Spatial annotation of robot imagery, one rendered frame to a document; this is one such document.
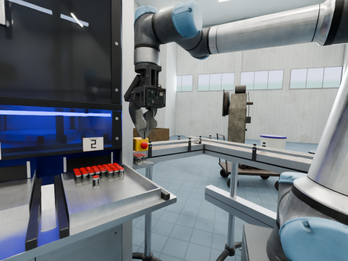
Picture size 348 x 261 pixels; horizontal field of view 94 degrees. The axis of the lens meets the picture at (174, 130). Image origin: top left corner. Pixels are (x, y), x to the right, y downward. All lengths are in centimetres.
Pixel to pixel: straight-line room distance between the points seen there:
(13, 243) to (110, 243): 60
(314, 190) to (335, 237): 6
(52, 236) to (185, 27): 56
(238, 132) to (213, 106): 430
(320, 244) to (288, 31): 42
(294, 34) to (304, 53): 1087
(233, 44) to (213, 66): 1020
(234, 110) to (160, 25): 590
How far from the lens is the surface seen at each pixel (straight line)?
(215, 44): 54
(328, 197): 35
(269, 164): 116
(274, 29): 51
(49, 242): 50
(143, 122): 47
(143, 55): 49
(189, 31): 45
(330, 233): 34
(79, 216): 51
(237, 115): 628
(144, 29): 51
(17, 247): 52
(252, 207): 135
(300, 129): 1089
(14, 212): 61
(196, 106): 1041
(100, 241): 104
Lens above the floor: 115
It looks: 5 degrees down
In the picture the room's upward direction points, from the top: 2 degrees clockwise
